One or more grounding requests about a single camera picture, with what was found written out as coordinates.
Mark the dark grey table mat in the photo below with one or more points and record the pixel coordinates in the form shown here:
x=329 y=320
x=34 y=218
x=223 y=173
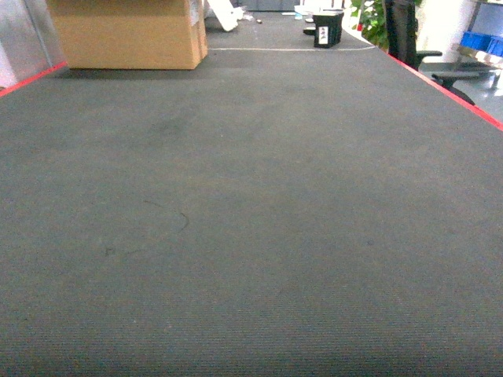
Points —
x=280 y=210

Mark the black box with label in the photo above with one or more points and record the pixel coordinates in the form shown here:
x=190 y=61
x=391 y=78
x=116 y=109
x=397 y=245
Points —
x=328 y=29

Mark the large cardboard box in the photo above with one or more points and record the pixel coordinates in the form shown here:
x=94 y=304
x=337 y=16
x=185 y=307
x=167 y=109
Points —
x=130 y=35

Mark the green potted plant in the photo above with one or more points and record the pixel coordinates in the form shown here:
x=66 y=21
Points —
x=369 y=20

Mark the black office chair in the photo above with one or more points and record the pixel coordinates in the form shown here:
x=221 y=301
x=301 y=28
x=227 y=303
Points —
x=414 y=26

